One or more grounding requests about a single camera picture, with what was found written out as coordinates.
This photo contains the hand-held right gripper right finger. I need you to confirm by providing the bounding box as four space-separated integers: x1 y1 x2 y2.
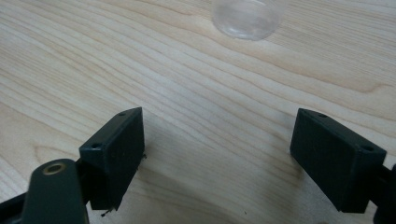
290 107 388 215

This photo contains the clear plastic cup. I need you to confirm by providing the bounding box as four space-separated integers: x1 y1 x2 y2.
211 0 286 41

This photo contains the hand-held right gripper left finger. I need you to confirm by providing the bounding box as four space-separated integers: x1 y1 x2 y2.
78 106 146 212

